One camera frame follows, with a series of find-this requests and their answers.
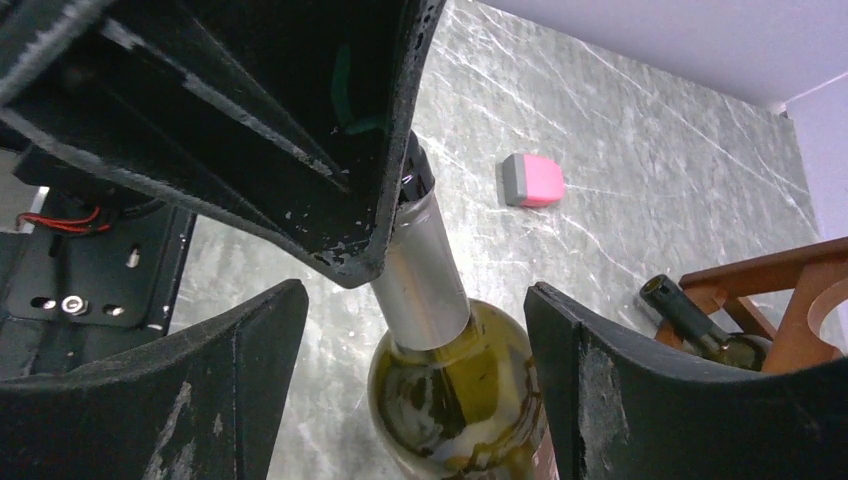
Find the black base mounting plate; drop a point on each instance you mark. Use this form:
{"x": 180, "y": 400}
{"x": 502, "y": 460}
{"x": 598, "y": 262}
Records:
{"x": 89, "y": 268}

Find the pink eraser block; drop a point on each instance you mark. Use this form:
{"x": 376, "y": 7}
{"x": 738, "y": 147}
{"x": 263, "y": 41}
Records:
{"x": 531, "y": 181}

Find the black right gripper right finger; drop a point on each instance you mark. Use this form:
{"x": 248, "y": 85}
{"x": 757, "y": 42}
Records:
{"x": 623, "y": 406}

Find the dark green wine bottle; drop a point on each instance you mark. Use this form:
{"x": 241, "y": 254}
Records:
{"x": 709, "y": 340}
{"x": 452, "y": 389}

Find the brown wooden wine rack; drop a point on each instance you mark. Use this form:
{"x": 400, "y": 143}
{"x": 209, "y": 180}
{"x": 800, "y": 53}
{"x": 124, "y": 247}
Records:
{"x": 783, "y": 297}

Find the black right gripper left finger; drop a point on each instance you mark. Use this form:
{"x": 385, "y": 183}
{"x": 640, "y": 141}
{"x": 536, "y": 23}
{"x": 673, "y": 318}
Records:
{"x": 203, "y": 403}

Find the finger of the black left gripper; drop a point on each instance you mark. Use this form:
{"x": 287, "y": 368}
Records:
{"x": 285, "y": 119}

